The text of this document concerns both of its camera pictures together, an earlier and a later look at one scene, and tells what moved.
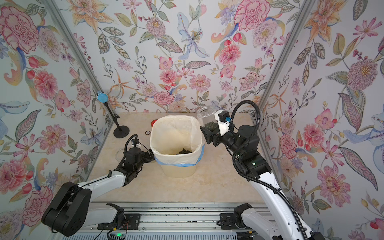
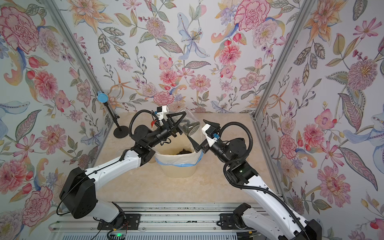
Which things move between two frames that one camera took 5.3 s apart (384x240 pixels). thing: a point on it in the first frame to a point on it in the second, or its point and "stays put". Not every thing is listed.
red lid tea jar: (153, 122) stays put
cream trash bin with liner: (176, 142) stays put
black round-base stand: (122, 131) stays put
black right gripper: (220, 139) to (207, 149)
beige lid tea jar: (207, 118) to (190, 125)
